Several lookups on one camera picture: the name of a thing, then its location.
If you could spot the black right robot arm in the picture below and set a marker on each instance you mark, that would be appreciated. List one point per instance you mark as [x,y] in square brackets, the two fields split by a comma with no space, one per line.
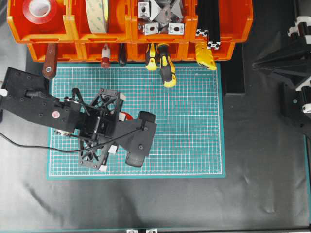
[292,64]

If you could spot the yellow utility knife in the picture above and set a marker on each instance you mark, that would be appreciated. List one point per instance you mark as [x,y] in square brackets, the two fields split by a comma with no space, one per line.
[204,56]

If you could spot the brown wooden handled tool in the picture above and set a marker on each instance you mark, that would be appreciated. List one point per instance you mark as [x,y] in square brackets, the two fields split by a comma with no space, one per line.
[50,64]

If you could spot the black rack base block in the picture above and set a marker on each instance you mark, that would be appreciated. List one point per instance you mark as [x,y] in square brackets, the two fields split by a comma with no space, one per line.
[232,73]

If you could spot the large yellow black screwdriver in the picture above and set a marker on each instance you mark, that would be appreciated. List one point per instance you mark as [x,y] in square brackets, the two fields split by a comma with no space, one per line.
[167,68]

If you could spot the green cutting mat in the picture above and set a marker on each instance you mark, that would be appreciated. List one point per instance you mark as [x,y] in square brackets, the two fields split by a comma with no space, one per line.
[189,139]

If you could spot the grey corner bracket front left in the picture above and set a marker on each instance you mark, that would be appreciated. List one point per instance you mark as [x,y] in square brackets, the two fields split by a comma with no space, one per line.
[148,28]

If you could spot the black aluminium extrusion long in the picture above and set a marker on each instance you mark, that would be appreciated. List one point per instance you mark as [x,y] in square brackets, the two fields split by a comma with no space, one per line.
[213,24]

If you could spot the grey corner bracket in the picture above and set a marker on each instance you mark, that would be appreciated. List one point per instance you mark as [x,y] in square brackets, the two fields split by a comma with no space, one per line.
[144,9]
[176,28]
[148,28]

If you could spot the black aluminium extrusion short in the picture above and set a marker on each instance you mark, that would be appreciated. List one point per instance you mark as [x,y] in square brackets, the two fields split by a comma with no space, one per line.
[202,12]

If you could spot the grey corner bracket front right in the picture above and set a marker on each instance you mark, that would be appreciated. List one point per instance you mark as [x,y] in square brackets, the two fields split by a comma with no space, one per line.
[176,28]

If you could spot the beige double-sided tape roll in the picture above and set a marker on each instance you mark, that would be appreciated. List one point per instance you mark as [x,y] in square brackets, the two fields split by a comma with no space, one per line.
[97,12]

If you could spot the orange container rack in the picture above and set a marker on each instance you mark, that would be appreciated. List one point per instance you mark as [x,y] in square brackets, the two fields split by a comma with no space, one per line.
[70,30]

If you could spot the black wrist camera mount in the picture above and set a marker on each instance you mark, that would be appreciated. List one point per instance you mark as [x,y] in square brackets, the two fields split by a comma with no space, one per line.
[136,137]

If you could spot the grey corner bracket back left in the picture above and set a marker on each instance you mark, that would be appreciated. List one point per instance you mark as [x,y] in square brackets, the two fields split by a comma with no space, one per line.
[144,9]

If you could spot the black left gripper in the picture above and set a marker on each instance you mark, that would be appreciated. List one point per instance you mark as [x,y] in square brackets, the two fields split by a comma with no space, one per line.
[98,119]

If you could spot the small yellow black screwdriver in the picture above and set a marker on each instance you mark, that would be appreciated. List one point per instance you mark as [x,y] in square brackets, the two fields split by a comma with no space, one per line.
[151,57]

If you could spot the red vinyl tape roll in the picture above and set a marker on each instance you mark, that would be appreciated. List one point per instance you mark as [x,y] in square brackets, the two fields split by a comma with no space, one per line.
[40,11]

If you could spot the dark handled tool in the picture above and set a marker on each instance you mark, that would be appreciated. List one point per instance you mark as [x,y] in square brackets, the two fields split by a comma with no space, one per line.
[122,55]

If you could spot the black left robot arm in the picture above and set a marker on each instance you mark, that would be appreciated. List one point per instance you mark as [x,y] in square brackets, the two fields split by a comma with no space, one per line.
[27,96]

